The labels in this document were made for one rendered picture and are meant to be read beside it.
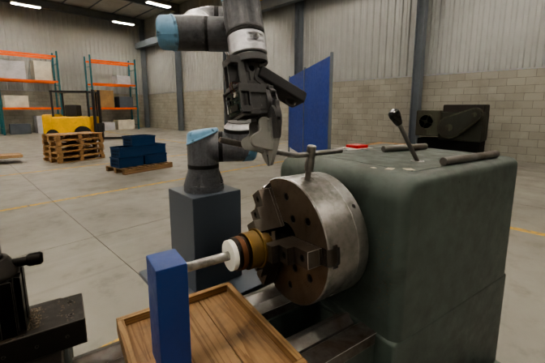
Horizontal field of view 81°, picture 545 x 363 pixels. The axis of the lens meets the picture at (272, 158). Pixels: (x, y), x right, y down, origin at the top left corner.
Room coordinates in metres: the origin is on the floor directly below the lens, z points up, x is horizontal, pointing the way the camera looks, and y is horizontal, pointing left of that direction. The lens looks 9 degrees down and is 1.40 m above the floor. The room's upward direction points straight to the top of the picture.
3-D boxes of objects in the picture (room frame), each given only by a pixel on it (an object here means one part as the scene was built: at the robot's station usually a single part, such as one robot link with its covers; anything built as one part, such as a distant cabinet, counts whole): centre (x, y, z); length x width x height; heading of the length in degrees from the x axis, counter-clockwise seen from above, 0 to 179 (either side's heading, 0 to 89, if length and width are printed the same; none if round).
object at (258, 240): (0.70, 0.05, 1.08); 0.09 x 0.09 x 0.09; 34
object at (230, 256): (0.64, 0.14, 1.08); 0.13 x 0.07 x 0.07; 124
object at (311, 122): (7.67, -0.76, 1.18); 4.12 x 0.80 x 2.35; 7
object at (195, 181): (1.18, 0.26, 1.15); 0.15 x 0.15 x 0.10
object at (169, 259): (0.59, 0.21, 1.00); 0.08 x 0.06 x 0.23; 34
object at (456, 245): (1.02, -0.40, 1.06); 0.59 x 0.48 x 0.39; 124
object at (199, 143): (1.19, 0.25, 1.27); 0.13 x 0.12 x 0.14; 97
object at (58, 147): (8.73, 5.47, 0.36); 1.26 x 0.86 x 0.73; 147
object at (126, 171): (7.33, 3.10, 0.39); 1.20 x 0.80 x 0.79; 144
